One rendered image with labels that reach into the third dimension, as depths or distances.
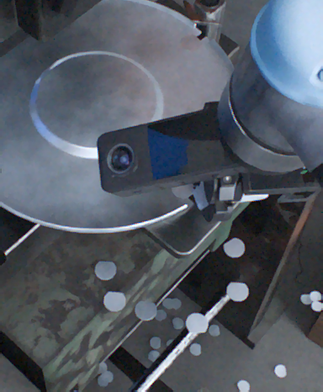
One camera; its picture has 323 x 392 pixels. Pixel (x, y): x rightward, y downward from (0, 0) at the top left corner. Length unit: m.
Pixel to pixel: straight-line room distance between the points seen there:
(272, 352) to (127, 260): 0.72
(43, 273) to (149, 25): 0.28
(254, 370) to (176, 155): 0.98
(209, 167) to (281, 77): 0.16
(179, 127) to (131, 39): 0.29
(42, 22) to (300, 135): 0.31
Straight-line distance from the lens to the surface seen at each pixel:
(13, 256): 0.78
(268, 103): 0.40
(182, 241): 0.68
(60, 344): 0.78
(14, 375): 0.78
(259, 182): 0.56
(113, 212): 0.69
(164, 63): 0.79
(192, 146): 0.52
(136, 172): 0.54
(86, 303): 0.80
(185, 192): 0.70
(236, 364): 1.48
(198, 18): 0.83
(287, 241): 1.12
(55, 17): 0.64
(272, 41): 0.37
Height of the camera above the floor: 1.38
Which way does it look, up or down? 57 degrees down
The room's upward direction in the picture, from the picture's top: 6 degrees clockwise
